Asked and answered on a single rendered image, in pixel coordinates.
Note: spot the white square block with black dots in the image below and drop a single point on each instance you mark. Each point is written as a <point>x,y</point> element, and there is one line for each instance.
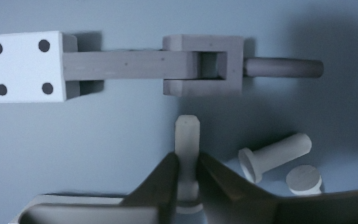
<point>31,67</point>

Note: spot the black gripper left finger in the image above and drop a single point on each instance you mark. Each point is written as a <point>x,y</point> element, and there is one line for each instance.
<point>154,201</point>

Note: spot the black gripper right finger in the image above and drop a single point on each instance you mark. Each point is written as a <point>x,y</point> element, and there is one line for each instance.
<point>228,198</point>

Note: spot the grey clevis fork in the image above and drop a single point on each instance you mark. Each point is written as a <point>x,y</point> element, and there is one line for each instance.
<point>231,66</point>

